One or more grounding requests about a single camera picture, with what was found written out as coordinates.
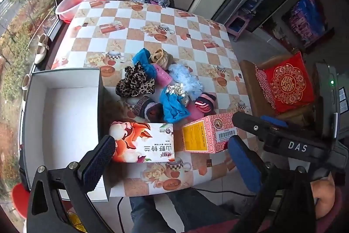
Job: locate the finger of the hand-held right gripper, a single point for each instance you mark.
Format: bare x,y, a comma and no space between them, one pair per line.
250,123
275,123

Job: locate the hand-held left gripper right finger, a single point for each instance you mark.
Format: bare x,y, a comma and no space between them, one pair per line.
244,164

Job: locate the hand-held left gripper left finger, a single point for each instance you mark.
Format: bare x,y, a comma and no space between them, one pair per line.
98,163

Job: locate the striped knitted glove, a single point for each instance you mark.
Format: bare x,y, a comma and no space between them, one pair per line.
205,103

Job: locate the pink cloth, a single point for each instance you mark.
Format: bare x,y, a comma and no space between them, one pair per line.
197,113

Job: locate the white cardboard box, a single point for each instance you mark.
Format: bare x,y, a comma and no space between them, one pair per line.
62,118

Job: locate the purple knitted hat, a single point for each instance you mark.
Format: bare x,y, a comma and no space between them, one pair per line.
144,107

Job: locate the light blue fluffy scrunchie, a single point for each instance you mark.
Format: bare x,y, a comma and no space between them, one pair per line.
186,77

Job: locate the teal blue fabric scrunchie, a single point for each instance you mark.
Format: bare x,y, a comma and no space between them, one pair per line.
143,61
173,107

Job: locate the cream satin polka-dot scrunchie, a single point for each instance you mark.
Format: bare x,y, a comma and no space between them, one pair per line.
177,92

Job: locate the leopard print scrunchie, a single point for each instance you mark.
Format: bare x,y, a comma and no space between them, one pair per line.
135,83

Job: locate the pink sponge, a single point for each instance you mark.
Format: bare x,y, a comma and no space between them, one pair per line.
161,75

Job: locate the tan fabric scrunchie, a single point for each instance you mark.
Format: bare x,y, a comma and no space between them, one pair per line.
162,58

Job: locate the person's right forearm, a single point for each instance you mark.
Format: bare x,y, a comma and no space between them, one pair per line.
324,192

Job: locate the red gingham cloth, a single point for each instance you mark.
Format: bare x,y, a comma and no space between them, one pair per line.
264,85

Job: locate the red patterned cushion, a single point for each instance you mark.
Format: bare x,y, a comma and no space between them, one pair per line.
289,83

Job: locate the pink box with yellow label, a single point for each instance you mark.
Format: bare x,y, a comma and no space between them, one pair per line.
207,132

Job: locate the brown wooden armchair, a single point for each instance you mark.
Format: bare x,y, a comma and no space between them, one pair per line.
246,77

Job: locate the person's jeans legs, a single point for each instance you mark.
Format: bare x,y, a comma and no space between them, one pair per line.
190,208

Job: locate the red plastic stool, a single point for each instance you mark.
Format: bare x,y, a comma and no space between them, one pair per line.
20,200

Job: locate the pink plastic stool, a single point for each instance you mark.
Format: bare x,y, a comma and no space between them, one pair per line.
238,27

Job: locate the blue printed carton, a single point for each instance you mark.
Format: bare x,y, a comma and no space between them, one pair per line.
308,20

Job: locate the cream leather shoe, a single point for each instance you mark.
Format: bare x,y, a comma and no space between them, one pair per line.
26,81
41,48

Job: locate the checkered printed tablecloth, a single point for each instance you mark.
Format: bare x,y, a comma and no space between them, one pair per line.
190,25

